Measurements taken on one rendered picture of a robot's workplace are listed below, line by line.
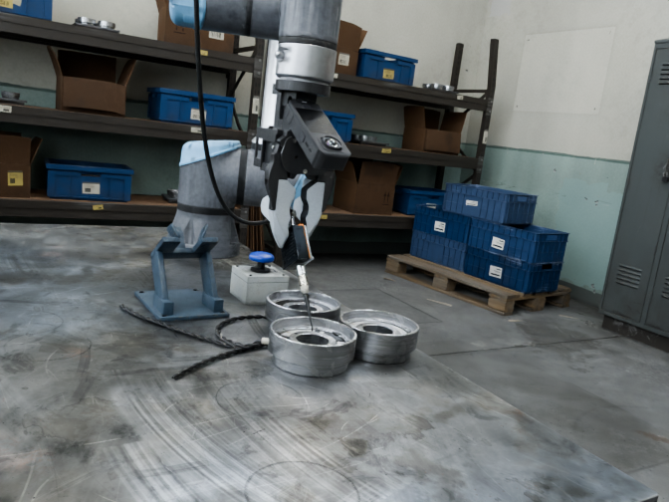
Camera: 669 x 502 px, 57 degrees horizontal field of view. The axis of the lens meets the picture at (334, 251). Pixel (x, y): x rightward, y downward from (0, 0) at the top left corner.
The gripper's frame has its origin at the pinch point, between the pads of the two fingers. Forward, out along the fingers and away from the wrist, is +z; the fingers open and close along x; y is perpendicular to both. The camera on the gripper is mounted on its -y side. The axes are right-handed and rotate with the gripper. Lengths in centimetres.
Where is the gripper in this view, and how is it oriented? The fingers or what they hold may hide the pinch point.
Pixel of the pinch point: (294, 239)
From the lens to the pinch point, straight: 80.4
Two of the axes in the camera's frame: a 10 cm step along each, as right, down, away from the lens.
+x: -8.4, 0.0, -5.5
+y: -5.3, -2.3, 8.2
